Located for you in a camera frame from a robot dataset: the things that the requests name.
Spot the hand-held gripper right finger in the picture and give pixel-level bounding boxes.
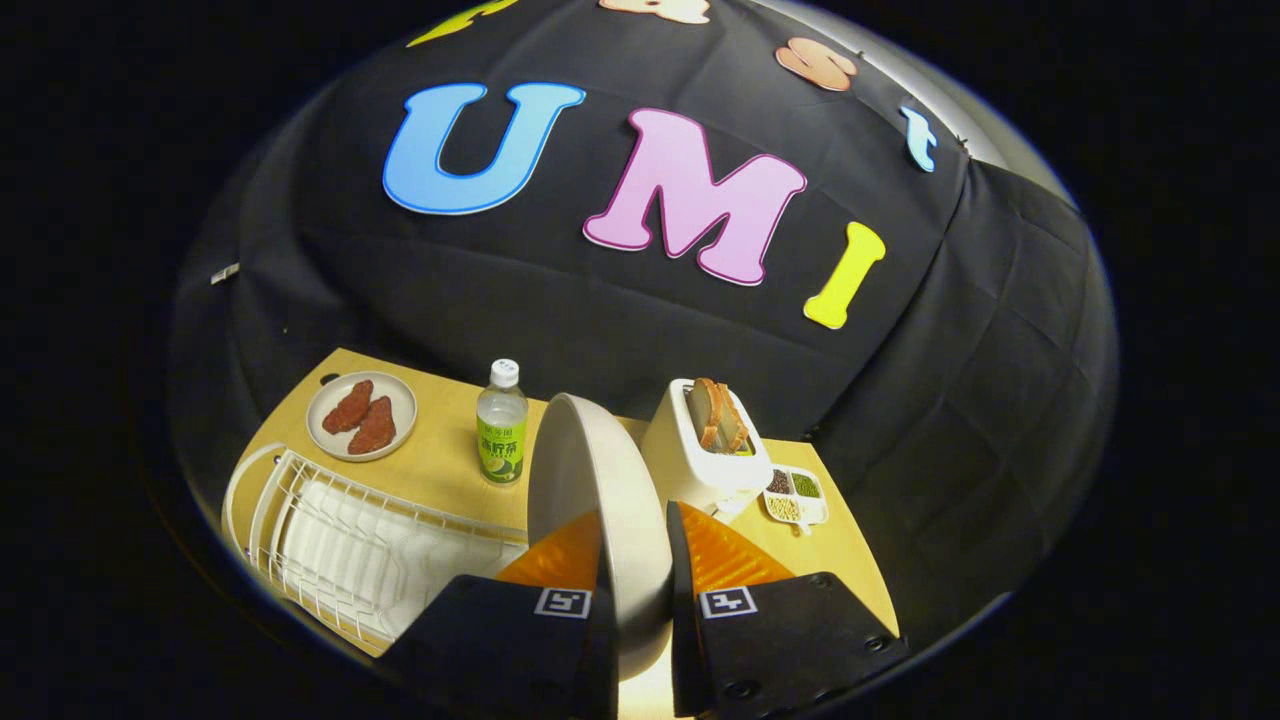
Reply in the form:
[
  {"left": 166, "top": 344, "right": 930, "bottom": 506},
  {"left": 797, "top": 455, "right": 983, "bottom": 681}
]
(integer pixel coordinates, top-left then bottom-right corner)
[{"left": 665, "top": 500, "right": 911, "bottom": 720}]

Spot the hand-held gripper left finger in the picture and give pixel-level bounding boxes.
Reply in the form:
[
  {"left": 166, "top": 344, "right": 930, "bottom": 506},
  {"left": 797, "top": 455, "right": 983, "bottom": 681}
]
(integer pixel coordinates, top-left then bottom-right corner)
[{"left": 378, "top": 510, "right": 623, "bottom": 720}]

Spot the white wire dish rack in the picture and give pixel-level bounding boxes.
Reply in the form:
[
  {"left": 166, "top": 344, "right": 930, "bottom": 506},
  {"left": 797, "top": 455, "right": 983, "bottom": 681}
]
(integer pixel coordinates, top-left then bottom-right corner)
[{"left": 222, "top": 443, "right": 531, "bottom": 649}]

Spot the beige round plate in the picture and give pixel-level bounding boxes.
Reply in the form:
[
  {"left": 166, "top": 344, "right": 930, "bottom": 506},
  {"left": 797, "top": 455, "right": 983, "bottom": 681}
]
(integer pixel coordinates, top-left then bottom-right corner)
[{"left": 527, "top": 392, "right": 677, "bottom": 691}]

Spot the white divided bean dish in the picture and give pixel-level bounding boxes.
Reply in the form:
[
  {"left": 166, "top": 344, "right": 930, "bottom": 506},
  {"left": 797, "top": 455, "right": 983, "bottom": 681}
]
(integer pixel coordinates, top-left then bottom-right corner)
[{"left": 762, "top": 465, "right": 830, "bottom": 536}]

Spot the small plate with meat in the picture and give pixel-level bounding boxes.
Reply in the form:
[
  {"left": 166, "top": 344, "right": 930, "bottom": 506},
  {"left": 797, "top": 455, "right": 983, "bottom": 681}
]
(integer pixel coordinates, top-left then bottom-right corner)
[{"left": 306, "top": 371, "right": 418, "bottom": 463}]

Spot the white toaster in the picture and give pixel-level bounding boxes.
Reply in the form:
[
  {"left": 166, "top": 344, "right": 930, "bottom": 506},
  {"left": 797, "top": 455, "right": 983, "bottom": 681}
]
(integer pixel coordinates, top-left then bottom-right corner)
[{"left": 640, "top": 378, "right": 773, "bottom": 516}]

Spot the clear green label bottle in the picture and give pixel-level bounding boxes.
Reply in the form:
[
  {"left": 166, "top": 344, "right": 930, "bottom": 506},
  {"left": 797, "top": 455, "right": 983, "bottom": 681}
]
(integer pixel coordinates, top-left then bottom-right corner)
[{"left": 476, "top": 359, "right": 529, "bottom": 486}]

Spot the brown bread slice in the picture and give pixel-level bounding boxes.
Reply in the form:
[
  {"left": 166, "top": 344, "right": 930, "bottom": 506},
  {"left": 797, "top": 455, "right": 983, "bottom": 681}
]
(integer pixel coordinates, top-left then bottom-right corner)
[
  {"left": 686, "top": 378, "right": 725, "bottom": 452},
  {"left": 715, "top": 383, "right": 752, "bottom": 454}
]

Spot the reddish brown meat piece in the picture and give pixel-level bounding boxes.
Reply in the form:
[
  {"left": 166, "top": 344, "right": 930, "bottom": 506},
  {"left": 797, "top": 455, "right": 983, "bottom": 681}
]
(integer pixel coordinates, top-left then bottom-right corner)
[
  {"left": 347, "top": 396, "right": 397, "bottom": 456},
  {"left": 322, "top": 379, "right": 375, "bottom": 435}
]

